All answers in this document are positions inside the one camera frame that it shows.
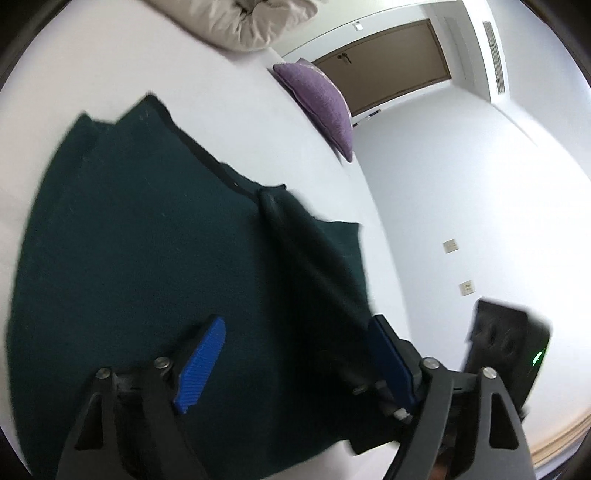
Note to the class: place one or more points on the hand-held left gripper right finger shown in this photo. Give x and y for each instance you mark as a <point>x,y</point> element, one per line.
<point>392,360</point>

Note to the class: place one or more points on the beige folded duvet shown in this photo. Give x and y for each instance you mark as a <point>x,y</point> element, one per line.
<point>240,23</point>

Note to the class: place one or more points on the dark green knit sweater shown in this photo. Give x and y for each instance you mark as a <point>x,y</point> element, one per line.
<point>138,254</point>

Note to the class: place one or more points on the purple cushion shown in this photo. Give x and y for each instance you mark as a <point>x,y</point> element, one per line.
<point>318,97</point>

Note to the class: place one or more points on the white air vent grille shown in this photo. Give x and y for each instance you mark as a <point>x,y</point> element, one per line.
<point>494,55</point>

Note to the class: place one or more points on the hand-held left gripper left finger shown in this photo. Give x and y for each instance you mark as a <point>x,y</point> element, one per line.
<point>201,364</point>

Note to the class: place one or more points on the bed with white sheet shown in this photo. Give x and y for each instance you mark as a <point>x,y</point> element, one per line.
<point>207,92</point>

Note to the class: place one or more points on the brown wooden door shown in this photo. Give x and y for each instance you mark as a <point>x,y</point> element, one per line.
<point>388,60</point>

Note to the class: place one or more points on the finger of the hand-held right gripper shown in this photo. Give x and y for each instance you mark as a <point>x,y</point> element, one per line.
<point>369,390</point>

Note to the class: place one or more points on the beige wall socket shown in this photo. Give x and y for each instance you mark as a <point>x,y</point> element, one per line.
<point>450,245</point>
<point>467,288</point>

